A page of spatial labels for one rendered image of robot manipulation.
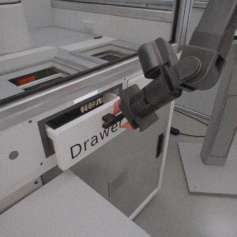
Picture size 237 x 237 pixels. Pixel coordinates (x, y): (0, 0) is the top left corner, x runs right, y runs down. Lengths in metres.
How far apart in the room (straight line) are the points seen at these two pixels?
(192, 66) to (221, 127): 1.21
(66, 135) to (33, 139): 0.09
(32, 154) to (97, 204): 0.19
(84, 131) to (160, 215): 1.02
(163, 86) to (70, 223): 0.35
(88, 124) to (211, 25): 0.32
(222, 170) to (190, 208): 0.41
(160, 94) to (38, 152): 0.32
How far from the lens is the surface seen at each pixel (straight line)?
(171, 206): 1.50
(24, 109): 0.49
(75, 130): 0.50
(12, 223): 0.56
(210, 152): 1.68
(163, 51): 0.44
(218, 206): 1.59
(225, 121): 1.54
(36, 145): 0.55
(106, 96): 0.70
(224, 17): 0.42
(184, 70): 0.38
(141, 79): 0.72
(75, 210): 0.54
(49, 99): 0.51
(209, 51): 0.39
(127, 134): 0.84
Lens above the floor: 1.20
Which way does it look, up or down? 33 degrees down
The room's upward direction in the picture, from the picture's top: straight up
